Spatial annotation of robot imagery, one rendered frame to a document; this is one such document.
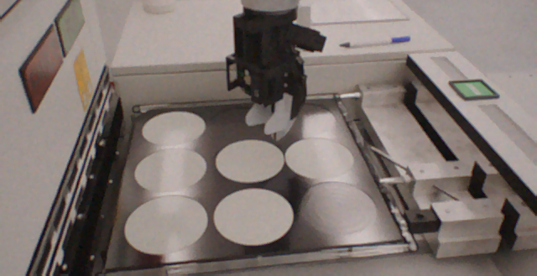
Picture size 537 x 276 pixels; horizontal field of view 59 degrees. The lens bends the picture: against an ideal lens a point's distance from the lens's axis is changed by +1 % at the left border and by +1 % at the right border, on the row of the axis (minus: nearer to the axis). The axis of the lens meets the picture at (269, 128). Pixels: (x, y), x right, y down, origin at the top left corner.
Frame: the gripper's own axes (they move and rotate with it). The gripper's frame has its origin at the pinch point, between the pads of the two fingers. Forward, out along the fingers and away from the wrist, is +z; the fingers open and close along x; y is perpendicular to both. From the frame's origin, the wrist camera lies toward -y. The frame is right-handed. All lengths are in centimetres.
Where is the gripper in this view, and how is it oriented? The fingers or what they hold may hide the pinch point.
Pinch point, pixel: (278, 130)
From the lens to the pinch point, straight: 72.0
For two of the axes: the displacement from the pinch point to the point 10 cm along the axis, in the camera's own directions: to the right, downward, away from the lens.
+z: 0.0, 8.3, 5.5
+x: 7.6, 3.6, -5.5
